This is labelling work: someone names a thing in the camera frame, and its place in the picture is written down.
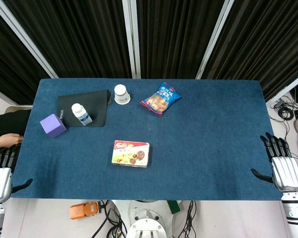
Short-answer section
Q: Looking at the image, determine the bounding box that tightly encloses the person bare hand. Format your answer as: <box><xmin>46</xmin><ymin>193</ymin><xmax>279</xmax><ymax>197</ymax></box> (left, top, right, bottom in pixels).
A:
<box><xmin>0</xmin><ymin>133</ymin><xmax>24</xmax><ymax>151</ymax></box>

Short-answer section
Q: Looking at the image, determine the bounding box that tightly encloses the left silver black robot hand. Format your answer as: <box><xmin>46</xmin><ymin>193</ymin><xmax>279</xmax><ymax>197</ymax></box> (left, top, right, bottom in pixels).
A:
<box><xmin>0</xmin><ymin>144</ymin><xmax>33</xmax><ymax>203</ymax></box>

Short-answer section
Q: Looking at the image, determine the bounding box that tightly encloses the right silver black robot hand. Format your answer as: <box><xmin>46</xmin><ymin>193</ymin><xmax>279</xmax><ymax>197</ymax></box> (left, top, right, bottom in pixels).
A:
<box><xmin>250</xmin><ymin>132</ymin><xmax>298</xmax><ymax>193</ymax></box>

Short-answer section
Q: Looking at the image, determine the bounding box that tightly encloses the yellow red cookie box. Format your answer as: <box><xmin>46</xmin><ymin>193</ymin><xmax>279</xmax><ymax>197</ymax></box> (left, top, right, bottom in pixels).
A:
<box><xmin>111</xmin><ymin>140</ymin><xmax>150</xmax><ymax>168</ymax></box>

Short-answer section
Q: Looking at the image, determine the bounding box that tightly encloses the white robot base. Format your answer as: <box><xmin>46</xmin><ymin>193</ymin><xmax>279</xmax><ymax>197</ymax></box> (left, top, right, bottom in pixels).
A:
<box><xmin>111</xmin><ymin>200</ymin><xmax>182</xmax><ymax>238</ymax></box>

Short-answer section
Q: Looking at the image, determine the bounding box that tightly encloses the person black clothing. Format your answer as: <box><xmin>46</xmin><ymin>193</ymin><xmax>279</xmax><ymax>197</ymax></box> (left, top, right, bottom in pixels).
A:
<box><xmin>0</xmin><ymin>110</ymin><xmax>32</xmax><ymax>140</ymax></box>

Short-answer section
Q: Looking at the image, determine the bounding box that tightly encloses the beige chair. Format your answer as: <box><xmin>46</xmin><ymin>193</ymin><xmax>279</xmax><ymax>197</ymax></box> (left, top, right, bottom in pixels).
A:
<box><xmin>4</xmin><ymin>105</ymin><xmax>33</xmax><ymax>114</ymax></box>

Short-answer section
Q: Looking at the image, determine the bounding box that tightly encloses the purple foam cube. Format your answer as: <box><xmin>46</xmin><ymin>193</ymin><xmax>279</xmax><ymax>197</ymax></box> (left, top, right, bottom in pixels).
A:
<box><xmin>39</xmin><ymin>114</ymin><xmax>67</xmax><ymax>138</ymax></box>

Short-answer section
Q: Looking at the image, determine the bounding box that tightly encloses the white plastic bottle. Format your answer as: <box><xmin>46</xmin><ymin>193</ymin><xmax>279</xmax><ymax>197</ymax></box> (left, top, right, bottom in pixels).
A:
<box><xmin>71</xmin><ymin>103</ymin><xmax>93</xmax><ymax>127</ymax></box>

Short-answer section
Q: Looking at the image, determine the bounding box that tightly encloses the black curtain panel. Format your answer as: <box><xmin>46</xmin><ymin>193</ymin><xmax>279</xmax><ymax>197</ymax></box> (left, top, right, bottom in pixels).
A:
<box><xmin>3</xmin><ymin>0</ymin><xmax>133</xmax><ymax>79</ymax></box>
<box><xmin>0</xmin><ymin>4</ymin><xmax>51</xmax><ymax>105</ymax></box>
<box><xmin>202</xmin><ymin>0</ymin><xmax>298</xmax><ymax>102</ymax></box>
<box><xmin>134</xmin><ymin>0</ymin><xmax>225</xmax><ymax>79</ymax></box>

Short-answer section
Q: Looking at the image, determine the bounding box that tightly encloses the orange foot pedal box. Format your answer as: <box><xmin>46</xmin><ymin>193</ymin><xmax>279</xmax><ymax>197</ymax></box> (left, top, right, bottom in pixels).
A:
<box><xmin>69</xmin><ymin>202</ymin><xmax>101</xmax><ymax>221</ymax></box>

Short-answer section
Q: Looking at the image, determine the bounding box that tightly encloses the blue table cloth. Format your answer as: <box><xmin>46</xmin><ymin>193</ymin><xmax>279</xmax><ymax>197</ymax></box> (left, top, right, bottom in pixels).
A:
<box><xmin>10</xmin><ymin>78</ymin><xmax>289</xmax><ymax>201</ymax></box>

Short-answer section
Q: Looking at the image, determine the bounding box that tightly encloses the black mouse pad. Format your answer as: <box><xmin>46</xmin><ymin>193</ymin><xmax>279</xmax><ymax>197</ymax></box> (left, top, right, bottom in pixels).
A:
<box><xmin>57</xmin><ymin>89</ymin><xmax>113</xmax><ymax>127</ymax></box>

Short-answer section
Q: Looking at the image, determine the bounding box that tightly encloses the green block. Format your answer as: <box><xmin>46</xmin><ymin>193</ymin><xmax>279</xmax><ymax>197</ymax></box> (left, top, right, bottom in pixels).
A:
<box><xmin>166</xmin><ymin>200</ymin><xmax>181</xmax><ymax>214</ymax></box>

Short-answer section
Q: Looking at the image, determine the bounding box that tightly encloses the white paper cup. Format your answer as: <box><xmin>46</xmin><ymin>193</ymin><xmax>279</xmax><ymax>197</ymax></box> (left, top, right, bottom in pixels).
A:
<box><xmin>114</xmin><ymin>84</ymin><xmax>132</xmax><ymax>105</ymax></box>

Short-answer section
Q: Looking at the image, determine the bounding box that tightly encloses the blue snack bag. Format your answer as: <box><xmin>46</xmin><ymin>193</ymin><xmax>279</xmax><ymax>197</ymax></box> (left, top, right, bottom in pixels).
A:
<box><xmin>140</xmin><ymin>82</ymin><xmax>182</xmax><ymax>117</ymax></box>

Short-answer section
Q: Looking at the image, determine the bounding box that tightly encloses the black coiled cable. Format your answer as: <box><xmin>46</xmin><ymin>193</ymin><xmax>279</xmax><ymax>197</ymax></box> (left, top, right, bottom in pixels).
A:
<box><xmin>277</xmin><ymin>108</ymin><xmax>295</xmax><ymax>121</ymax></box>

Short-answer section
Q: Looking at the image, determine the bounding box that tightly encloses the white frame post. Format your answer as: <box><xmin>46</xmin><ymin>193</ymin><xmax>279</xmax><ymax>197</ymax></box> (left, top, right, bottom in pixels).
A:
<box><xmin>195</xmin><ymin>0</ymin><xmax>235</xmax><ymax>80</ymax></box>
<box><xmin>0</xmin><ymin>0</ymin><xmax>59</xmax><ymax>79</ymax></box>
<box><xmin>122</xmin><ymin>0</ymin><xmax>142</xmax><ymax>79</ymax></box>
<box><xmin>265</xmin><ymin>70</ymin><xmax>298</xmax><ymax>107</ymax></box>

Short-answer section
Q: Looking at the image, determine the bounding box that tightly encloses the black floor cable bundle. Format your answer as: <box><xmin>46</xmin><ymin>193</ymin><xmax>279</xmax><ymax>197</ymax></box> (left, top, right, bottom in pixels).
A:
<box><xmin>91</xmin><ymin>200</ymin><xmax>128</xmax><ymax>238</ymax></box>
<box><xmin>177</xmin><ymin>200</ymin><xmax>197</xmax><ymax>238</ymax></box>

